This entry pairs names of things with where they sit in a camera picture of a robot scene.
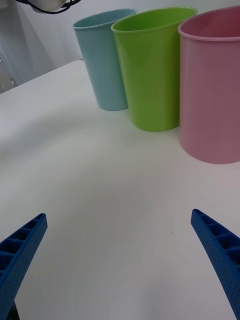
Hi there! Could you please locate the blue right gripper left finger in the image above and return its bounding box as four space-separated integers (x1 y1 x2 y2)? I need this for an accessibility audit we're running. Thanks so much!
0 212 48 320

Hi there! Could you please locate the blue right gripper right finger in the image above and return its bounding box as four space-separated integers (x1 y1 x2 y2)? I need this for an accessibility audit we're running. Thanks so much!
190 208 240 320

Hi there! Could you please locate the pink plastic bin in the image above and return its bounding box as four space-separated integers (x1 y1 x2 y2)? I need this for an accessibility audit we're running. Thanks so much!
177 5 240 165

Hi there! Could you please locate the green plastic bin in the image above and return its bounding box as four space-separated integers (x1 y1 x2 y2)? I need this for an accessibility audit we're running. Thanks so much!
110 6 198 132

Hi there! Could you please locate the pale blue plastic bin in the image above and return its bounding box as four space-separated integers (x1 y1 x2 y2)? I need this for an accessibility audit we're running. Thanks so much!
72 8 137 112

